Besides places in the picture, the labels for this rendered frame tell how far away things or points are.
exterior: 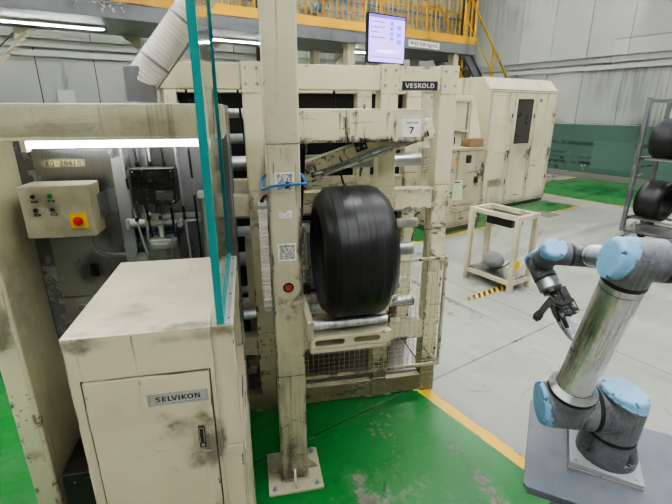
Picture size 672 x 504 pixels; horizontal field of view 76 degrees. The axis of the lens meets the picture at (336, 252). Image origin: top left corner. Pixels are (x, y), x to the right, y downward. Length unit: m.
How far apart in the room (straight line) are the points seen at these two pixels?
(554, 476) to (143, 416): 1.33
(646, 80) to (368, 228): 11.91
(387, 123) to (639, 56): 11.59
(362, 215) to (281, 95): 0.54
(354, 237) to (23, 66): 9.48
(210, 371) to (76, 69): 9.75
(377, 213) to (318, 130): 0.51
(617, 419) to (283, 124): 1.52
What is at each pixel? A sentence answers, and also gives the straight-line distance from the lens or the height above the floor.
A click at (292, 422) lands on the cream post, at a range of 2.20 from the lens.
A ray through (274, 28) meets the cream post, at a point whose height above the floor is 2.05.
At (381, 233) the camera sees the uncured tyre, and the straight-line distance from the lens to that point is 1.66.
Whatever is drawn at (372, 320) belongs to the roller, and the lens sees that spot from 1.89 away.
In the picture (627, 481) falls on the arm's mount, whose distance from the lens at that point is 1.85.
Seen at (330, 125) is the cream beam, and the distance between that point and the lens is 1.98.
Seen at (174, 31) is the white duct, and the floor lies 2.07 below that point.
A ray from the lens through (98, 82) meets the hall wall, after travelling 10.68.
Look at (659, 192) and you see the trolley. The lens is 6.98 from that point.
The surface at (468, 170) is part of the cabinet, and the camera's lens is 6.75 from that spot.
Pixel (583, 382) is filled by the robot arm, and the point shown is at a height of 0.98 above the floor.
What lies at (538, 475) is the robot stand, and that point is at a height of 0.60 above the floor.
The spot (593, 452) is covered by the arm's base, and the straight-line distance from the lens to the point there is 1.83.
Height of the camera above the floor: 1.78
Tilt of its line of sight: 18 degrees down
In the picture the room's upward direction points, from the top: straight up
